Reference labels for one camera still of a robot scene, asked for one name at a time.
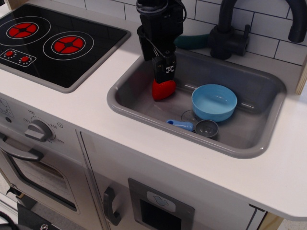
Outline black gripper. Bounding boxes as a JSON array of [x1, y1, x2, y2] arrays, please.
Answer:
[[137, 4, 184, 83]]

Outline red toy strawberry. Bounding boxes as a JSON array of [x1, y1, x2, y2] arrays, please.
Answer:
[[152, 80, 176, 100]]

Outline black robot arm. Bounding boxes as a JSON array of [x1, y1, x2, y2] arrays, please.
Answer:
[[136, 0, 187, 84]]

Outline sink drain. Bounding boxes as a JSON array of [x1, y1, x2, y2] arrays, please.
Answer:
[[181, 110, 199, 123]]

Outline light blue plastic bowl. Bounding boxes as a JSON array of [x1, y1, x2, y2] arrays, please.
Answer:
[[191, 84, 237, 122]]

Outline grey sink basin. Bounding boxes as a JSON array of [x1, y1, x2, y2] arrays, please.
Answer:
[[107, 49, 286, 159]]

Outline green toy vegetable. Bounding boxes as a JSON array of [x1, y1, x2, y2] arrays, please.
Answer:
[[174, 34, 209, 50]]

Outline black faucet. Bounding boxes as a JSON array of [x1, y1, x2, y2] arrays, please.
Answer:
[[208, 0, 307, 60]]

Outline black toy stove top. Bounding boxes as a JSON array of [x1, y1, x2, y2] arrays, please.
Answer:
[[0, 4, 130, 93]]

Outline red right stove knob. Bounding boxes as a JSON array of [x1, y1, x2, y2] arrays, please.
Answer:
[[20, 56, 30, 63]]

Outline red stove knob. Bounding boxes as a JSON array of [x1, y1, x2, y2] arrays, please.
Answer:
[[5, 50, 14, 58], [20, 56, 30, 63]]

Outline grey oven dial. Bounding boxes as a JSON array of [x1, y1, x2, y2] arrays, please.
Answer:
[[24, 120, 53, 142]]

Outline grey dispenser panel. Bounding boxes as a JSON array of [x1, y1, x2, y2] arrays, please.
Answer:
[[128, 178, 195, 230]]

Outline red left stove knob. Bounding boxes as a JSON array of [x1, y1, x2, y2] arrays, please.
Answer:
[[5, 50, 14, 58]]

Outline grey oven door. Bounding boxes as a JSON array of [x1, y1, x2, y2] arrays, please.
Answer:
[[0, 127, 103, 230]]

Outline grey oven door handle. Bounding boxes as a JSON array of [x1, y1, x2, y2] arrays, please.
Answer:
[[0, 133, 44, 162]]

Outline grey cabinet door handle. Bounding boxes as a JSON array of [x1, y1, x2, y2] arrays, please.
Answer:
[[103, 187, 121, 226]]

